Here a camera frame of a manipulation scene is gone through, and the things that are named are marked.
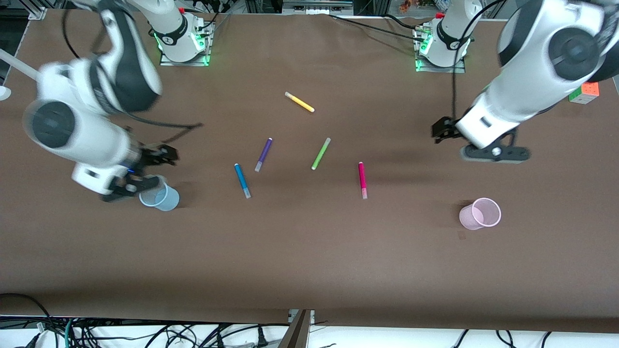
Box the brown table cover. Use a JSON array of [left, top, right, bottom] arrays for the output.
[[0, 9, 619, 334]]

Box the translucent blue plastic cup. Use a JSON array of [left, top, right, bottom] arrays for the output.
[[139, 175, 180, 212]]

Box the translucent pink plastic cup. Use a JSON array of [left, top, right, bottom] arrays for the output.
[[459, 197, 502, 231]]

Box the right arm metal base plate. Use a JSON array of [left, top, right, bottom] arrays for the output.
[[159, 20, 213, 67]]

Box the purple marker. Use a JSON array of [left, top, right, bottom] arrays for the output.
[[254, 138, 273, 173]]

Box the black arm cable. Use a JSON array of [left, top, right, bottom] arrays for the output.
[[450, 0, 508, 121], [60, 0, 204, 148]]

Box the short black table cable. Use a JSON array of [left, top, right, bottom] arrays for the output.
[[384, 14, 426, 30]]

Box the yellow marker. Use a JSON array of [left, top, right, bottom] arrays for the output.
[[285, 91, 315, 113]]

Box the dark support beam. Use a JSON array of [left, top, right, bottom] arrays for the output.
[[278, 310, 311, 348]]

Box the black cable with plug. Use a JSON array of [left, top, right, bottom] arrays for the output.
[[160, 324, 269, 348]]

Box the green marker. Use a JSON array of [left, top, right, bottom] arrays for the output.
[[311, 137, 332, 171]]

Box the blue marker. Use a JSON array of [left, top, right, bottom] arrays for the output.
[[234, 163, 252, 199]]

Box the colourful puzzle cube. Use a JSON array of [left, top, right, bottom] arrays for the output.
[[569, 81, 601, 105]]

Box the long black table cable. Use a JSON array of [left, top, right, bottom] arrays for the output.
[[328, 14, 426, 42]]

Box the silver device housing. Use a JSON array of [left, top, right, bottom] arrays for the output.
[[282, 0, 354, 15]]

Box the white slanted rod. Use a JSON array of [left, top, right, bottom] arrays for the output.
[[0, 47, 40, 81]]

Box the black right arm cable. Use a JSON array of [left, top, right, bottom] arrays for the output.
[[60, 0, 204, 148]]

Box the black looped floor cable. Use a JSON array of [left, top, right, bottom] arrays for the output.
[[0, 292, 52, 348]]

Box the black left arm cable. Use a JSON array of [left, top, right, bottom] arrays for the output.
[[450, 0, 508, 121]]

